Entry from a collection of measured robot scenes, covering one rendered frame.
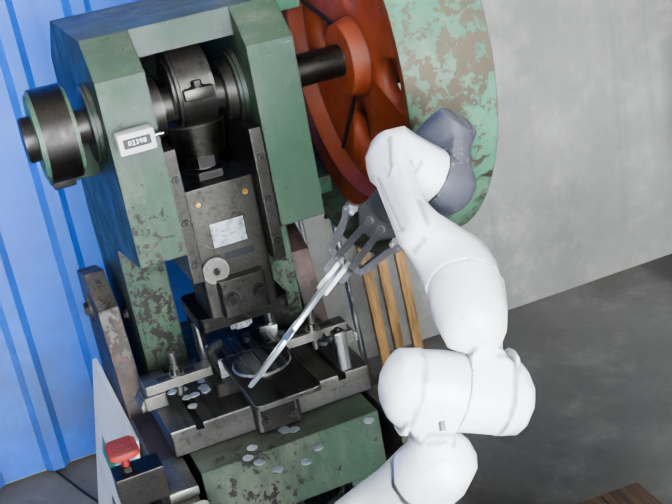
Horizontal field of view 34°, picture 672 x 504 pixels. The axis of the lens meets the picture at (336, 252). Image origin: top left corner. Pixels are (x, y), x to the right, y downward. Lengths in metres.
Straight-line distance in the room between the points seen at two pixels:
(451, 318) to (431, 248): 0.13
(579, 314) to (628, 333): 0.23
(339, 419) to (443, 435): 0.83
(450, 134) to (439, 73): 0.22
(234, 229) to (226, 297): 0.14
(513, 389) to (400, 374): 0.16
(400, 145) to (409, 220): 0.15
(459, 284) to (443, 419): 0.18
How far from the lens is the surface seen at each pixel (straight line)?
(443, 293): 1.52
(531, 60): 3.93
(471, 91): 2.02
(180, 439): 2.32
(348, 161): 2.53
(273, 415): 2.32
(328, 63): 2.30
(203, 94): 2.16
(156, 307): 2.54
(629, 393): 3.57
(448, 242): 1.57
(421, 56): 1.97
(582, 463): 3.26
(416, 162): 1.70
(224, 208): 2.24
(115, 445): 2.21
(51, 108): 2.14
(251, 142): 2.18
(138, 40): 2.15
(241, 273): 2.27
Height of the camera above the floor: 1.83
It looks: 22 degrees down
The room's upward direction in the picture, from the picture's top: 10 degrees counter-clockwise
